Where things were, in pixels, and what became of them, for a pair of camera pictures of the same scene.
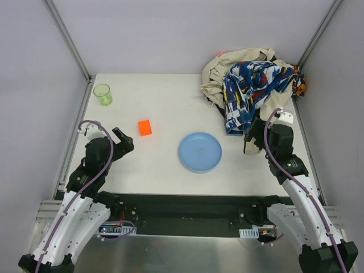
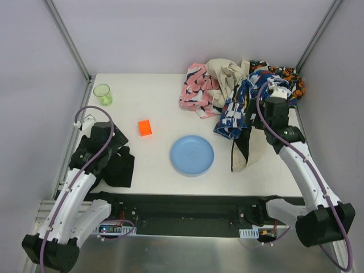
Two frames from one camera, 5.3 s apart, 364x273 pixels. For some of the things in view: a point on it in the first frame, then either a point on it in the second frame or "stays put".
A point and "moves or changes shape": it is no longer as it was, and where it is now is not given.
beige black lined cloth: (249, 148) moves or changes shape
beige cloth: (216, 67) to (230, 76)
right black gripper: (255, 133) to (254, 112)
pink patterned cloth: (220, 53) to (193, 95)
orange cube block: (144, 127) stays put
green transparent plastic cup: (102, 91) stays put
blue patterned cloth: (245, 85) moves or changes shape
